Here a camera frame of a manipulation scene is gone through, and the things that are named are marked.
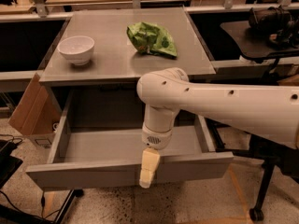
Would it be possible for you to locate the black stand with cable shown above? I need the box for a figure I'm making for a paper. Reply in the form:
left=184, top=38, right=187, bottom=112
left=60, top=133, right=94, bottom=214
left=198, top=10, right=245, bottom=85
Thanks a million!
left=0, top=189, right=85, bottom=224

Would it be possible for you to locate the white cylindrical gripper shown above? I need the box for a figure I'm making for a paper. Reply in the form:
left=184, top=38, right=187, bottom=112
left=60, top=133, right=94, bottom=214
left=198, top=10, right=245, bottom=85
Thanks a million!
left=139, top=105, right=179, bottom=189

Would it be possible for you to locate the white ceramic bowl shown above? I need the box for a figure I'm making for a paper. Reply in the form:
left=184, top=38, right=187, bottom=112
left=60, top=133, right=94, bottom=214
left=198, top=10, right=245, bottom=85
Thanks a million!
left=57, top=35, right=95, bottom=65

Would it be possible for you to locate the green chip bag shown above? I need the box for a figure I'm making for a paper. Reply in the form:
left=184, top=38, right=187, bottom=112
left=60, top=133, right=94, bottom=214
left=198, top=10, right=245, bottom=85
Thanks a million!
left=126, top=21, right=178, bottom=59

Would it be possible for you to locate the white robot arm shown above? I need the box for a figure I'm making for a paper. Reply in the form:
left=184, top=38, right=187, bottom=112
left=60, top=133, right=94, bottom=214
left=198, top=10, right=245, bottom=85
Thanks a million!
left=136, top=68, right=299, bottom=189

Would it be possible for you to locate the grey top drawer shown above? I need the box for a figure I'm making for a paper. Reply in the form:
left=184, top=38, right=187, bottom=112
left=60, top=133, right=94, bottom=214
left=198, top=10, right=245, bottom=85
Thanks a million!
left=26, top=89, right=233, bottom=191

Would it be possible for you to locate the black equipment left edge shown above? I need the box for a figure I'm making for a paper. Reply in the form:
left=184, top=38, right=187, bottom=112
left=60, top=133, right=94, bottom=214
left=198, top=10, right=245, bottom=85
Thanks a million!
left=0, top=140, right=22, bottom=188

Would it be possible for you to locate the brown cardboard box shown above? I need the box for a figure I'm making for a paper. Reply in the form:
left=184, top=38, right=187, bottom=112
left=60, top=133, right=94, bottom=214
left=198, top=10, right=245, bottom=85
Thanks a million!
left=8, top=73, right=61, bottom=148

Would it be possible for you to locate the black bag on desk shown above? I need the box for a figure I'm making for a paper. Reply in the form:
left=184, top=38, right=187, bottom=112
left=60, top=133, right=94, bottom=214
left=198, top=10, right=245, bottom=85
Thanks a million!
left=249, top=7, right=294, bottom=34

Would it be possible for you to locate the black office chair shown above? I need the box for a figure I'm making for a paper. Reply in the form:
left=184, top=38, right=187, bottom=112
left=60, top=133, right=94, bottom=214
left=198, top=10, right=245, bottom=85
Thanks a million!
left=206, top=119, right=299, bottom=221

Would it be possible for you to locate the grey drawer cabinet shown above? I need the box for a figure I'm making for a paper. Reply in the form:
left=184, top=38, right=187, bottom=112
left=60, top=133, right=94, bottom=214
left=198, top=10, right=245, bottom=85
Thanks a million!
left=41, top=7, right=215, bottom=131

